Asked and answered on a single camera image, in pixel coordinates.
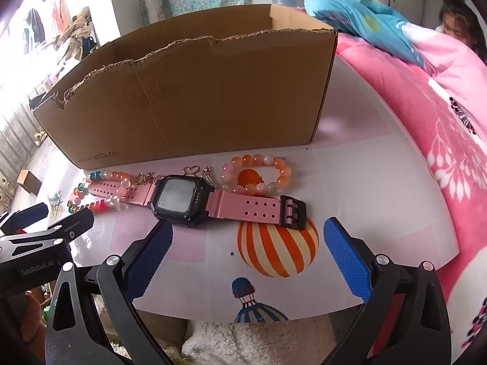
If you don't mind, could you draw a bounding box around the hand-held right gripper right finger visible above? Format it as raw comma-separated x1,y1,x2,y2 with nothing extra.
323,217,455,365

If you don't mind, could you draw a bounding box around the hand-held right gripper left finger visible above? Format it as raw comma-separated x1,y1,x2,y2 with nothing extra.
45,219,174,365

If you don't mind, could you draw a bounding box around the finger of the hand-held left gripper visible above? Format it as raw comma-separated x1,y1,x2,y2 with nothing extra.
0,208,95,253
0,202,50,236

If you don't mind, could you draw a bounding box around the pink strap digital watch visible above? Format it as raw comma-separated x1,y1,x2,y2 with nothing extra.
88,174,307,231

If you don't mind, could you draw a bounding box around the multicolour bead bracelet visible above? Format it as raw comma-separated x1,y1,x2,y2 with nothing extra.
68,170,132,214

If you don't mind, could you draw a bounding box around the orange bead bracelet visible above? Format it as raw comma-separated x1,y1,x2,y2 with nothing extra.
221,153,292,195

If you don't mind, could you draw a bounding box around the brown cardboard box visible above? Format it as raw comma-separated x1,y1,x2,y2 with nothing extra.
32,4,338,170

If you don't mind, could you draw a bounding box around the small wooden box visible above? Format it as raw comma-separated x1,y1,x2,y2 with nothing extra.
17,169,42,194

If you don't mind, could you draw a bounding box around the printed pink table cover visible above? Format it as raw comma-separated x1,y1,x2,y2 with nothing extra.
57,57,461,322

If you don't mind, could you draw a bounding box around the white fluffy garment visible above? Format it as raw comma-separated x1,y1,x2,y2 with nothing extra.
182,317,343,365

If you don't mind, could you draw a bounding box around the pink floral quilt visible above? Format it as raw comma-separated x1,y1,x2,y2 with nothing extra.
335,30,487,365

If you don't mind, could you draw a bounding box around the beige clothes pile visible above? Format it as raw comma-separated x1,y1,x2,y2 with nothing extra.
57,6,96,61

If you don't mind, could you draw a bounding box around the dark hanging garment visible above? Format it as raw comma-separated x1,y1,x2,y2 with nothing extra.
25,8,46,42

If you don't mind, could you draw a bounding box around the pink hanging garment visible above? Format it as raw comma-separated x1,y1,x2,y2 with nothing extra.
51,0,73,27

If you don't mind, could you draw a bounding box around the rolled white mat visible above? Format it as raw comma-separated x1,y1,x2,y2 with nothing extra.
145,0,168,25

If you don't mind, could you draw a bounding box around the blue printed blanket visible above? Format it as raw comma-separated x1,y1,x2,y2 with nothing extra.
304,0,427,71

